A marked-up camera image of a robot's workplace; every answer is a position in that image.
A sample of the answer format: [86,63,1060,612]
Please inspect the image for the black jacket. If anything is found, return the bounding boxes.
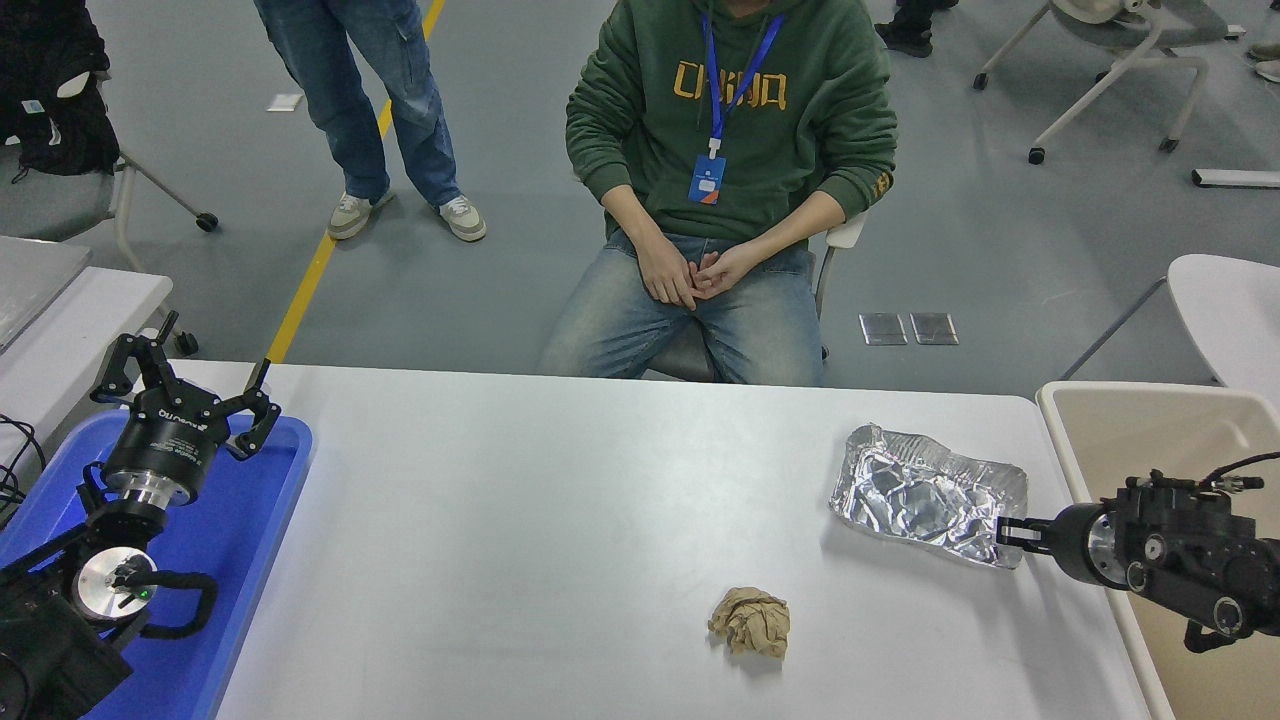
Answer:
[0,0,121,181]

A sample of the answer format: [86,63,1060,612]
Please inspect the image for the tan paper ball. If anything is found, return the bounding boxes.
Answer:
[707,587,791,659]

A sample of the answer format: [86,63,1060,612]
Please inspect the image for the white rolling chair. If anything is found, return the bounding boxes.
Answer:
[972,0,1246,166]

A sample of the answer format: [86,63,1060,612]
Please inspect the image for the blue plastic tray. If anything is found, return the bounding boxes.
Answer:
[0,408,313,720]

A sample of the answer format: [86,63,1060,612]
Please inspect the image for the white office chair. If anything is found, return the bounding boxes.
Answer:
[575,170,869,384]

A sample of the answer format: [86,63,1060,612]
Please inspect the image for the grey rolling chair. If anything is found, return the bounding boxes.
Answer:
[0,140,221,356]

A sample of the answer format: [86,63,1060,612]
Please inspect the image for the person's left hand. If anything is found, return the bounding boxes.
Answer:
[693,243,771,301]

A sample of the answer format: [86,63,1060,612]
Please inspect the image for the person's right hand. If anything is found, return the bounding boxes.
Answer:
[635,235,706,311]

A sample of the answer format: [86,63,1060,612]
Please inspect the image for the white round chair seat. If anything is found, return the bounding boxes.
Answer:
[1168,253,1280,406]

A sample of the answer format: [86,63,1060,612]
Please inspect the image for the large pale bin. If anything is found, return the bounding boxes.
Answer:
[1036,381,1280,720]

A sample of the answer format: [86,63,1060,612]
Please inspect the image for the white side table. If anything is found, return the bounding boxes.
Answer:
[0,264,176,481]

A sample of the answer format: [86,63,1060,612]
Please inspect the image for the silver foil tray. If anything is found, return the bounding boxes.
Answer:
[828,423,1030,571]

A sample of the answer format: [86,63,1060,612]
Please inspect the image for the blue lanyard badge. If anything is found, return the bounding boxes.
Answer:
[687,12,786,207]

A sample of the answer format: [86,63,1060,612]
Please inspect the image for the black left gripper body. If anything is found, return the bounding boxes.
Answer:
[103,396,234,501]

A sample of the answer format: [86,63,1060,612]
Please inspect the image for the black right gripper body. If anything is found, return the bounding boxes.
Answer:
[1046,503,1107,590]

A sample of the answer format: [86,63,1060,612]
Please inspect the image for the black cable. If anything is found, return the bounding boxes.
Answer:
[0,415,47,521]

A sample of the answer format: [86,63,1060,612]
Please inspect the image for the white bar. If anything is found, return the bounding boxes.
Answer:
[1191,168,1280,189]

